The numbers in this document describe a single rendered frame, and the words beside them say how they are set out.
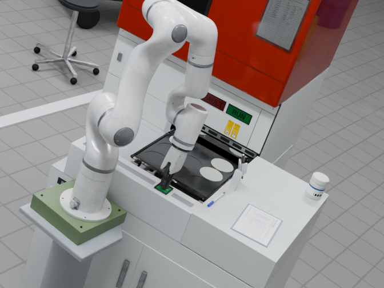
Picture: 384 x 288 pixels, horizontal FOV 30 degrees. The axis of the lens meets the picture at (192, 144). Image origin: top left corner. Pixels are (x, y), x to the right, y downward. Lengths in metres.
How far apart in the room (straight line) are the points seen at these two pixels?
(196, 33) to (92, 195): 0.67
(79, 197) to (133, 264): 0.44
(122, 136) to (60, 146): 2.24
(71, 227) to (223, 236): 0.54
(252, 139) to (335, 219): 1.88
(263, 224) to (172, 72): 0.87
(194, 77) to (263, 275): 0.74
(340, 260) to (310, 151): 1.31
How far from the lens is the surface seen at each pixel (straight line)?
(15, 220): 3.89
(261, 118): 3.06
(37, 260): 3.14
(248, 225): 2.65
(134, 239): 2.78
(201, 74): 2.43
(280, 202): 2.87
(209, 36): 2.37
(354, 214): 5.04
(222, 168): 3.06
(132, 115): 2.35
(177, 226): 2.65
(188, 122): 2.54
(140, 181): 2.68
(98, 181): 2.49
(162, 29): 2.23
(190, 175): 2.93
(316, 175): 2.96
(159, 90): 3.25
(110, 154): 2.46
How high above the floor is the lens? 2.41
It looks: 29 degrees down
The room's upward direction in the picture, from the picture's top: 20 degrees clockwise
